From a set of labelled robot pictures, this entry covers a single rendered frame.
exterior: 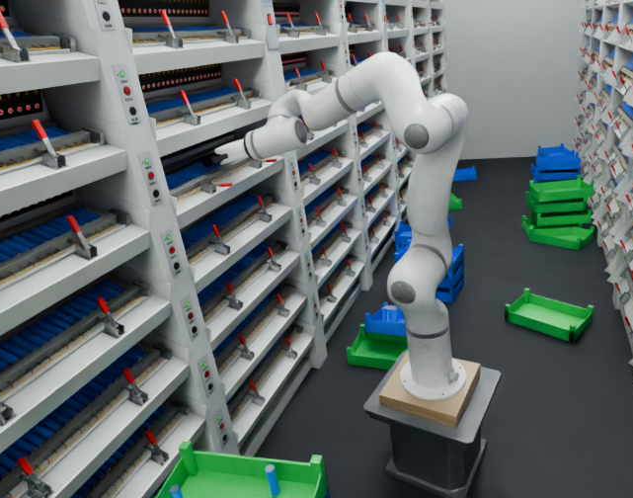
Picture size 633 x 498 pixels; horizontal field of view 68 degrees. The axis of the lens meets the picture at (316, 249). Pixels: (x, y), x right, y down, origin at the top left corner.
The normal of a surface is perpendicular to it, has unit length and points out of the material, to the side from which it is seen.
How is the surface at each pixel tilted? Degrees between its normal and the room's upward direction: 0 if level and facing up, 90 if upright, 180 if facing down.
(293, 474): 90
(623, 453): 0
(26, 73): 109
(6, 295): 19
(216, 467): 90
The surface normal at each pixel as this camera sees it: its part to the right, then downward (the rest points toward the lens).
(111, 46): 0.91, 0.04
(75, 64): 0.91, 0.33
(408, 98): -0.62, -0.38
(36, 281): 0.16, -0.85
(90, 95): -0.39, 0.40
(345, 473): -0.14, -0.91
